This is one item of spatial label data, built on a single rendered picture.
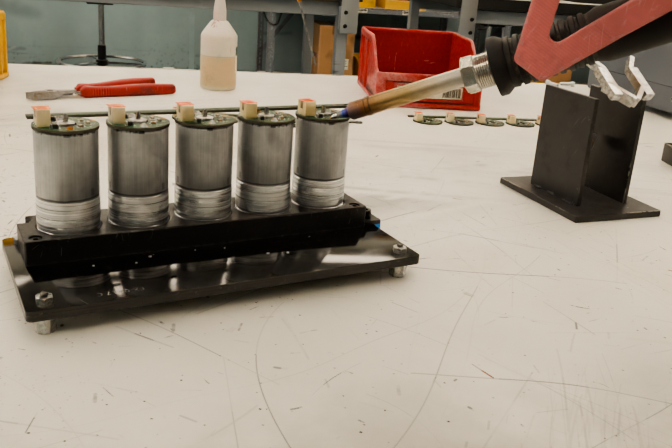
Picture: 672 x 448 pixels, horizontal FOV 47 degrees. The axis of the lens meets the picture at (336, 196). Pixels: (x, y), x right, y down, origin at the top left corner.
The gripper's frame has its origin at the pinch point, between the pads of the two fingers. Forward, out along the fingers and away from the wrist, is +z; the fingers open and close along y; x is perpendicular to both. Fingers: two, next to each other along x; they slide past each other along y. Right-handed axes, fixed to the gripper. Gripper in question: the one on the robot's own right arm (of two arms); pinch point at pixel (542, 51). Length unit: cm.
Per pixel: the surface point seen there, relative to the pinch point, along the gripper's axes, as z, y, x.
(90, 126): 11.6, 7.0, -11.9
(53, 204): 14.5, 8.3, -11.1
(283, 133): 8.9, 1.8, -6.5
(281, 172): 10.4, 1.8, -5.6
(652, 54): -1, -50, 10
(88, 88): 26.3, -23.3, -26.5
